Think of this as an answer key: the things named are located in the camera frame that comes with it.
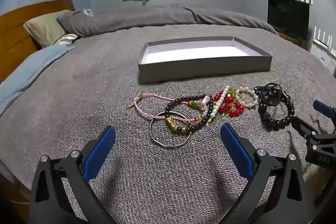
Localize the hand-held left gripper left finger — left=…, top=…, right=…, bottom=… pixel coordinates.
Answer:
left=28, top=126, right=117, bottom=224

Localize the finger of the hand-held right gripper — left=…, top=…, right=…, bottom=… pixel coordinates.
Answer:
left=291, top=116, right=319, bottom=140
left=313, top=100, right=336, bottom=120

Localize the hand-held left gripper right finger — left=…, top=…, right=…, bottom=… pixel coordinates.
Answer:
left=220, top=123, right=307, bottom=224

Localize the large dark bead bracelet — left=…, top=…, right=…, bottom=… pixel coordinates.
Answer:
left=258, top=90, right=295, bottom=131

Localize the black cord loop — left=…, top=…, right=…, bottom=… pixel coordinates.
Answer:
left=259, top=82, right=292, bottom=107

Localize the pink cord bracelet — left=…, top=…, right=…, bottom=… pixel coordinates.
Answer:
left=128, top=93, right=174, bottom=120

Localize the silver bangle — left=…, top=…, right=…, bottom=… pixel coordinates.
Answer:
left=149, top=111, right=192, bottom=148

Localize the gold charm bead bracelet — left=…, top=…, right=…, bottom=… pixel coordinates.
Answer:
left=165, top=117, right=191, bottom=134

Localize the small brown bead bracelet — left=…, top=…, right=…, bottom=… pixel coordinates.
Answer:
left=165, top=94, right=214, bottom=133

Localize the shallow grey cardboard box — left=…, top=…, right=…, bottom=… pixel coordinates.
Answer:
left=138, top=36, right=273, bottom=83

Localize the white pearl strand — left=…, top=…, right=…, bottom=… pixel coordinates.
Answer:
left=206, top=85, right=230, bottom=127

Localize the white router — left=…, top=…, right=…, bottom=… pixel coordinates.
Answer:
left=311, top=26, right=336, bottom=67

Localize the grey bedspread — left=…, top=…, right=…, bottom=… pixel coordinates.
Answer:
left=0, top=22, right=336, bottom=224

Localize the wooden desk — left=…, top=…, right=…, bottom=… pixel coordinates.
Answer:
left=278, top=31, right=307, bottom=50

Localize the black monitor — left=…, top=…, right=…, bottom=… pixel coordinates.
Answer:
left=267, top=0, right=310, bottom=41

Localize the light blue blanket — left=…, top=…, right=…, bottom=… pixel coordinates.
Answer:
left=0, top=44, right=75, bottom=117

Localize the striped pillow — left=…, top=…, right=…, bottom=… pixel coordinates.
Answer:
left=54, top=34, right=79, bottom=45

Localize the olive green pillow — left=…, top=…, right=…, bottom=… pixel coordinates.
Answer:
left=23, top=9, right=72, bottom=48

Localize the rolled grey duvet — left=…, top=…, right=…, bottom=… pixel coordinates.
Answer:
left=56, top=6, right=280, bottom=38

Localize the wooden headboard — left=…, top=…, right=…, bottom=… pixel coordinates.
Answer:
left=0, top=0, right=75, bottom=83

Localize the white pearl bracelet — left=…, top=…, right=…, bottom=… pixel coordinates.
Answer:
left=236, top=87, right=259, bottom=109

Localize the red bead bracelet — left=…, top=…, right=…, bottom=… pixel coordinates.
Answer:
left=213, top=91, right=245, bottom=117

